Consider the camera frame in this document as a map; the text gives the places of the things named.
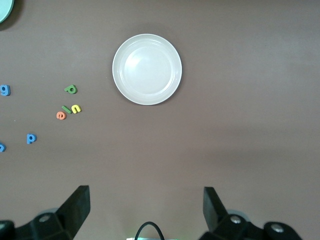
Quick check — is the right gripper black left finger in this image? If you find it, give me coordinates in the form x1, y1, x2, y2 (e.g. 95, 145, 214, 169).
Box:
0, 185, 91, 240

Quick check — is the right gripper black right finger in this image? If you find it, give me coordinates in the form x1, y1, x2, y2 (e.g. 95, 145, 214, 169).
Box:
201, 186, 305, 240

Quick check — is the green foam letter p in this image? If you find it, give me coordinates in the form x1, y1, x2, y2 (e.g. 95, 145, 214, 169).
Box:
63, 84, 78, 95

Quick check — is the brown table cover sheet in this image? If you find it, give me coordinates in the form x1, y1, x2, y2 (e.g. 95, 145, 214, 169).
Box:
0, 0, 320, 240

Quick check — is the blue foam letter g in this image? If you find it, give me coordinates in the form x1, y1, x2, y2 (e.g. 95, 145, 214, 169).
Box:
0, 84, 12, 97

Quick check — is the beige round plate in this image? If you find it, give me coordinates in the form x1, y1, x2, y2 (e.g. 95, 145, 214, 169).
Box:
112, 33, 183, 106

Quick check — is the pale green round plate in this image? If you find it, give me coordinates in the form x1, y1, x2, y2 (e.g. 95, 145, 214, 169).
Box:
0, 0, 15, 25

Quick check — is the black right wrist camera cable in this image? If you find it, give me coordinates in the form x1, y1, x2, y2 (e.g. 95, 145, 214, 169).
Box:
136, 221, 165, 240

